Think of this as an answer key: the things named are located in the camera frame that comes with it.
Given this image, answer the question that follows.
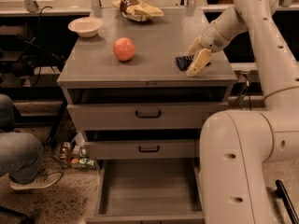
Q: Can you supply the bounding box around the person leg in jeans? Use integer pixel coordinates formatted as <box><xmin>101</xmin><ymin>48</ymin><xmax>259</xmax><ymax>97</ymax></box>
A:
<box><xmin>0</xmin><ymin>94</ymin><xmax>43</xmax><ymax>185</ymax></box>

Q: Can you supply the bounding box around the bottom grey drawer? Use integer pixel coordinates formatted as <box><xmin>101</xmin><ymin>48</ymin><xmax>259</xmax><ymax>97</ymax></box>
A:
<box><xmin>86</xmin><ymin>158</ymin><xmax>206</xmax><ymax>224</ymax></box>

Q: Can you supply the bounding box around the black machine on left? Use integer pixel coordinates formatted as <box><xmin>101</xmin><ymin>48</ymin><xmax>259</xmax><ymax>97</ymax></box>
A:
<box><xmin>0</xmin><ymin>24</ymin><xmax>64</xmax><ymax>87</ymax></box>

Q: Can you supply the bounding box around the white sneaker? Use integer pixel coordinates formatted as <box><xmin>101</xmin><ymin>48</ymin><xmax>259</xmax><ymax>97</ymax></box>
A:
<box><xmin>10</xmin><ymin>172</ymin><xmax>63</xmax><ymax>190</ymax></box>

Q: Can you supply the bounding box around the top grey drawer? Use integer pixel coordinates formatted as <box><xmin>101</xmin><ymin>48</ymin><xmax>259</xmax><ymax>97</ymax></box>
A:
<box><xmin>64</xmin><ymin>86</ymin><xmax>227</xmax><ymax>131</ymax></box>

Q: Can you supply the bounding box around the middle grey drawer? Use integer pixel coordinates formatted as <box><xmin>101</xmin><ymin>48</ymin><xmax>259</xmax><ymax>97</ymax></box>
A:
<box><xmin>85</xmin><ymin>129</ymin><xmax>200</xmax><ymax>160</ymax></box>

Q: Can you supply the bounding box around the crumpled chip bag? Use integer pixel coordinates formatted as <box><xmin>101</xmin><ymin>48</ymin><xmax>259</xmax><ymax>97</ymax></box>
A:
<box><xmin>112</xmin><ymin>0</ymin><xmax>164</xmax><ymax>22</ymax></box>

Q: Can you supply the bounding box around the blue rxbar blueberry wrapper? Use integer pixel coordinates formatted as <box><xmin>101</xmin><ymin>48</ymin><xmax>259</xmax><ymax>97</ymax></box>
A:
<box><xmin>176</xmin><ymin>55</ymin><xmax>210</xmax><ymax>71</ymax></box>

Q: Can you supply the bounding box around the red apple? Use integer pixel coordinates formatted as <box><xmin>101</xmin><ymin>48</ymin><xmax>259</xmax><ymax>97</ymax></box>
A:
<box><xmin>113</xmin><ymin>37</ymin><xmax>136</xmax><ymax>62</ymax></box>

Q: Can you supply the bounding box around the basket of cans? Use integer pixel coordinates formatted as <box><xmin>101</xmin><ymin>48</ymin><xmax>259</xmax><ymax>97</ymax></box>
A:
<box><xmin>58</xmin><ymin>132</ymin><xmax>95</xmax><ymax>169</ymax></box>

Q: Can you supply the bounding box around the grey drawer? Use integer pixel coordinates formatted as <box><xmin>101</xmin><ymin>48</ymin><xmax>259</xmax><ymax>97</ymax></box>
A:
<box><xmin>64</xmin><ymin>86</ymin><xmax>227</xmax><ymax>131</ymax></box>
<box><xmin>85</xmin><ymin>129</ymin><xmax>200</xmax><ymax>160</ymax></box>
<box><xmin>86</xmin><ymin>158</ymin><xmax>206</xmax><ymax>224</ymax></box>

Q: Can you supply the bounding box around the black bar on floor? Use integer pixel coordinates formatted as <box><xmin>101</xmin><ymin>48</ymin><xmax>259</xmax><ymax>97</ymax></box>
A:
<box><xmin>275</xmin><ymin>179</ymin><xmax>299</xmax><ymax>224</ymax></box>

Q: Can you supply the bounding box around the grey drawer cabinet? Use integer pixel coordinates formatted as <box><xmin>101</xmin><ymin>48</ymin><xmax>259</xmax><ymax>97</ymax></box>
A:
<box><xmin>57</xmin><ymin>7</ymin><xmax>238</xmax><ymax>224</ymax></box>

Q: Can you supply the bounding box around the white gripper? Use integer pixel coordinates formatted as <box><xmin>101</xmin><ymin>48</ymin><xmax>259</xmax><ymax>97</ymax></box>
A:
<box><xmin>186</xmin><ymin>20</ymin><xmax>232</xmax><ymax>77</ymax></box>

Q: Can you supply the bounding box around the white bowl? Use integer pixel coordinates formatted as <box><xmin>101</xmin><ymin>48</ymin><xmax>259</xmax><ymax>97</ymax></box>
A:
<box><xmin>68</xmin><ymin>17</ymin><xmax>103</xmax><ymax>38</ymax></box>

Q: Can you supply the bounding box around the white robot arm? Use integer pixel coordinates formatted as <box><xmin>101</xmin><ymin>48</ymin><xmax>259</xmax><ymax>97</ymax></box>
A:
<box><xmin>187</xmin><ymin>0</ymin><xmax>299</xmax><ymax>224</ymax></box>

